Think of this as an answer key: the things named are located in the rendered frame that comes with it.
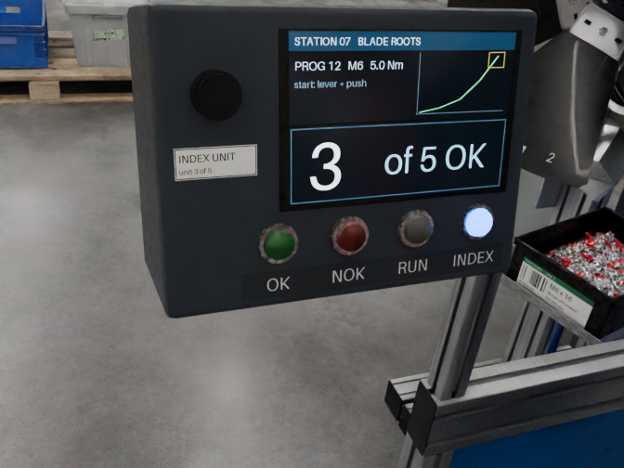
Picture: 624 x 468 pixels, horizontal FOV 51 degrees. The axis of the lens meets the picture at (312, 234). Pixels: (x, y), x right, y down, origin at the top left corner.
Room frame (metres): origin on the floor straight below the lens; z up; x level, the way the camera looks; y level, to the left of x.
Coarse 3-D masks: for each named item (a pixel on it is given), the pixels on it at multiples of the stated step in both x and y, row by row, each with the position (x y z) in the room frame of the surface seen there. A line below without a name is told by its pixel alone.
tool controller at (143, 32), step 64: (192, 64) 0.36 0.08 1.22; (256, 64) 0.38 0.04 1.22; (320, 64) 0.39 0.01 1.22; (384, 64) 0.41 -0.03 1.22; (448, 64) 0.43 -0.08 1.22; (512, 64) 0.45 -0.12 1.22; (192, 128) 0.35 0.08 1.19; (256, 128) 0.37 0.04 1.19; (384, 128) 0.40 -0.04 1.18; (448, 128) 0.42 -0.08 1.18; (512, 128) 0.44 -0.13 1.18; (192, 192) 0.34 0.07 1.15; (256, 192) 0.36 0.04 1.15; (384, 192) 0.39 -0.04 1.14; (448, 192) 0.41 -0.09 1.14; (512, 192) 0.43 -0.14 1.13; (192, 256) 0.33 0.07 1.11; (256, 256) 0.35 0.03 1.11; (320, 256) 0.36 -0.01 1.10; (384, 256) 0.38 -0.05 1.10; (448, 256) 0.40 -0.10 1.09
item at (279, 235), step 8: (272, 224) 0.36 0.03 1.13; (280, 224) 0.36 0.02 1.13; (264, 232) 0.35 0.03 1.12; (272, 232) 0.35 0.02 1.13; (280, 232) 0.35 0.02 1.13; (288, 232) 0.35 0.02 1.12; (264, 240) 0.35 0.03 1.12; (272, 240) 0.35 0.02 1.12; (280, 240) 0.35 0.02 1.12; (288, 240) 0.35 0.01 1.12; (296, 240) 0.36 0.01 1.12; (264, 248) 0.35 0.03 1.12; (272, 248) 0.34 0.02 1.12; (280, 248) 0.35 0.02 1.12; (288, 248) 0.35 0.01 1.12; (296, 248) 0.36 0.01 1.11; (264, 256) 0.35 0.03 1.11; (272, 256) 0.34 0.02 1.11; (280, 256) 0.35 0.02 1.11; (288, 256) 0.35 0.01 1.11
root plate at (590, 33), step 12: (588, 12) 1.10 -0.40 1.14; (600, 12) 1.11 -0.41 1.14; (576, 24) 1.09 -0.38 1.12; (600, 24) 1.09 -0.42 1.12; (612, 24) 1.09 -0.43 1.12; (588, 36) 1.08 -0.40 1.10; (600, 36) 1.08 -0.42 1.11; (612, 36) 1.08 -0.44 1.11; (600, 48) 1.07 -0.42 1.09; (612, 48) 1.07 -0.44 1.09
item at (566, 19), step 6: (558, 0) 1.21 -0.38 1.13; (564, 0) 1.20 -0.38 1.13; (582, 0) 1.18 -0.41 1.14; (588, 0) 1.18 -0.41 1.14; (558, 6) 1.21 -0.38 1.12; (564, 6) 1.20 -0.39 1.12; (570, 6) 1.20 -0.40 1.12; (576, 6) 1.19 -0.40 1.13; (582, 6) 1.18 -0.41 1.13; (558, 12) 1.21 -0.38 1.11; (564, 12) 1.20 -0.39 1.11; (570, 12) 1.19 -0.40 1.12; (576, 12) 1.19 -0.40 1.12; (564, 18) 1.20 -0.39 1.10; (570, 18) 1.19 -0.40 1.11; (564, 24) 1.20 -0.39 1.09; (570, 24) 1.19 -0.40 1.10
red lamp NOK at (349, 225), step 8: (352, 216) 0.38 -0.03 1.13; (336, 224) 0.37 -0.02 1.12; (344, 224) 0.37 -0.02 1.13; (352, 224) 0.37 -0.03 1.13; (360, 224) 0.38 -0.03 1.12; (336, 232) 0.37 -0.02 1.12; (344, 232) 0.37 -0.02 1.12; (352, 232) 0.37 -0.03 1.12; (360, 232) 0.37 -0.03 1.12; (368, 232) 0.38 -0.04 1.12; (336, 240) 0.37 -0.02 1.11; (344, 240) 0.36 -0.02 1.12; (352, 240) 0.37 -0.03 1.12; (360, 240) 0.37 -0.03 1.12; (336, 248) 0.37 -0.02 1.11; (344, 248) 0.36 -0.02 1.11; (352, 248) 0.37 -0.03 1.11; (360, 248) 0.37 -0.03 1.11
